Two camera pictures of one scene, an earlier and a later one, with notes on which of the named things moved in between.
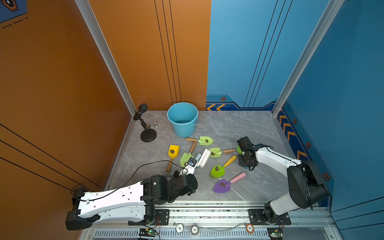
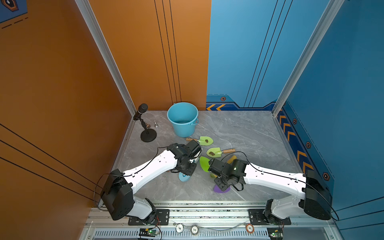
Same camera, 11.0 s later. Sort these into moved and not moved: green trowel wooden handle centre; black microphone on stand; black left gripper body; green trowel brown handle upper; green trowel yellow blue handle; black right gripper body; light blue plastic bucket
Moved: black left gripper body; green trowel yellow blue handle; black right gripper body
Not moved: light blue plastic bucket; black microphone on stand; green trowel wooden handle centre; green trowel brown handle upper
